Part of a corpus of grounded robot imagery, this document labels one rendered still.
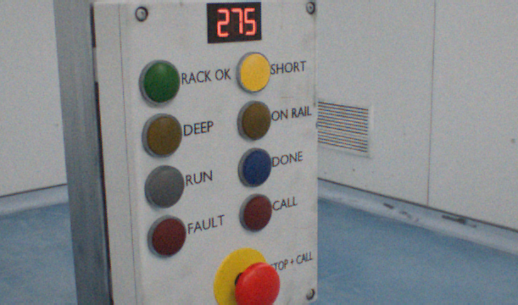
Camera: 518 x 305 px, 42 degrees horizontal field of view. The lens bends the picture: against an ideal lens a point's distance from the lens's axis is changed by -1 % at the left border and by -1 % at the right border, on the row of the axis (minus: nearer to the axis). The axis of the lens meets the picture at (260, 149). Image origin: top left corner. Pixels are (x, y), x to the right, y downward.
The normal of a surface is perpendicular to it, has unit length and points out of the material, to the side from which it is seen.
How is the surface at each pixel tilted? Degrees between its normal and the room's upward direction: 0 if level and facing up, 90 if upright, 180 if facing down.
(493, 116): 90
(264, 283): 85
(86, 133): 90
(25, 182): 90
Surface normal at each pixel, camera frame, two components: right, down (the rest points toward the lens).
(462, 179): -0.76, 0.15
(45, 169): 0.65, 0.16
